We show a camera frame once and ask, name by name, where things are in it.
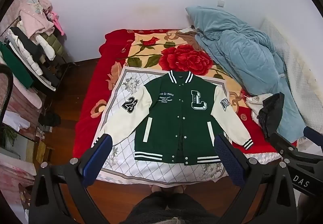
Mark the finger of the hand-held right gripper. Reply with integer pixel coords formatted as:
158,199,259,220
303,127,323,144
270,132,323,162

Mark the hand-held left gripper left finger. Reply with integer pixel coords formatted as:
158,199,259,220
28,134,113,224

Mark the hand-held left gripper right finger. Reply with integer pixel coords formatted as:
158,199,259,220
214,134,301,224

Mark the green and cream varsity jacket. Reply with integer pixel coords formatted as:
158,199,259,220
92,70,253,166

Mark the metal clothes rack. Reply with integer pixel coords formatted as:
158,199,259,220
0,15,74,92

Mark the black and white garment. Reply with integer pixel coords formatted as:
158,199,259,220
257,92,285,138

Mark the small white cloth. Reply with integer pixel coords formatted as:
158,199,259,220
246,95,265,116

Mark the person's right foot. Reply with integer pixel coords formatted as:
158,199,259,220
170,185,188,194

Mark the person's foot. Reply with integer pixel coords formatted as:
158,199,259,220
170,185,188,194
151,185,168,194

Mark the tan cardboard box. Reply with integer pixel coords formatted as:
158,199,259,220
36,142,55,164

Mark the person's left foot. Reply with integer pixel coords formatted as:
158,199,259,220
151,185,168,194

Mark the person's dark clothing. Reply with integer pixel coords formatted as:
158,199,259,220
121,192,220,224

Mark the green potted plant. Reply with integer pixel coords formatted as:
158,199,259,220
1,125,19,149

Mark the light blue quilt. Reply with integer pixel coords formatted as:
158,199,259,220
185,6,307,144

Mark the red rose print blanket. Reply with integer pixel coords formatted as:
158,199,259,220
72,28,298,161

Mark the olive puffer vest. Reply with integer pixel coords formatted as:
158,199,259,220
46,32,65,61

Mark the white puffer jacket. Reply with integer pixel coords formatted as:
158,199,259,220
7,26,56,86

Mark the dark green hanging garment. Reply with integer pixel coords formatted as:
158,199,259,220
0,42,34,89

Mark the bright pink garment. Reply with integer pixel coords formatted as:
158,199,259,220
49,10,65,37

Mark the pink fuzzy garment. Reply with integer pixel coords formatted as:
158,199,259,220
20,0,55,39

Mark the black curved frame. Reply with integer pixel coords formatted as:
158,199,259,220
0,65,14,126

